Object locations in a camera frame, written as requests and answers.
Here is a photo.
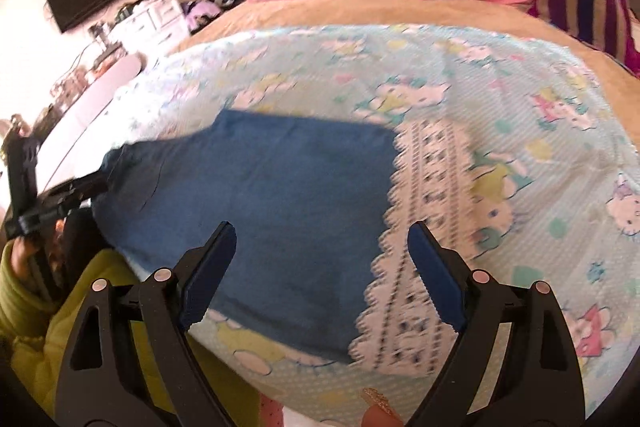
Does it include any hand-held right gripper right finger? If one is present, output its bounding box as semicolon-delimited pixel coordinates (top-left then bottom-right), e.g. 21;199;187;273
402;222;587;427

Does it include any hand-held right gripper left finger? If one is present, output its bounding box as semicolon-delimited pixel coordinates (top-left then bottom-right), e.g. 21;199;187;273
54;221;237;427

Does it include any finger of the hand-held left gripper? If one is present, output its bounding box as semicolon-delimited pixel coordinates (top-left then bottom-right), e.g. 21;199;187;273
37;171;110;220

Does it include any blue denim garment with lace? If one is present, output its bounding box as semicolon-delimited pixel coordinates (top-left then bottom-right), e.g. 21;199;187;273
91;108;475;378

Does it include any person's left forearm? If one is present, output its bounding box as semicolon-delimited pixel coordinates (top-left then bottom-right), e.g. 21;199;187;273
0;252;63;340

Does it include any person's left hand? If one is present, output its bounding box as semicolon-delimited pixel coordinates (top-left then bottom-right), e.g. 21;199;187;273
9;236;41;282

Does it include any person's right hand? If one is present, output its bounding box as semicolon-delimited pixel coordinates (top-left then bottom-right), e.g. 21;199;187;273
360;388;403;427

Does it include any person's yellow-green top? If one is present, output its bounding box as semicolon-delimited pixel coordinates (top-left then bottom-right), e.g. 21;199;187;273
10;249;261;427

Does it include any clear plastic organizer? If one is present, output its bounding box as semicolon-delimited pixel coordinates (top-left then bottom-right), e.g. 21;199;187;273
52;67;96;102

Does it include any pale lavender bed footboard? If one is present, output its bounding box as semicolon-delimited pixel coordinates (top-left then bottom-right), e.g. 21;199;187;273
35;54;141;192

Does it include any light blue printed cat blanket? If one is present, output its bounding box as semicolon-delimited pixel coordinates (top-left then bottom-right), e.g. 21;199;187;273
115;24;640;427

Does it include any white plastic drawer unit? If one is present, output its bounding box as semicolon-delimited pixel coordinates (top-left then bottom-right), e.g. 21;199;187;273
110;0;186;52

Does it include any black box on drawers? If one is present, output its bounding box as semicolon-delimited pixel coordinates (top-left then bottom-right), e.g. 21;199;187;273
117;0;161;15

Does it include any purple clothes pile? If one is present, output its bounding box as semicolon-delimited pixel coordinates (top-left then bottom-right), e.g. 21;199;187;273
182;0;221;32

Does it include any beige bed blanket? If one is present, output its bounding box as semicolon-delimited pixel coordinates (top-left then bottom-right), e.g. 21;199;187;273
167;0;640;80

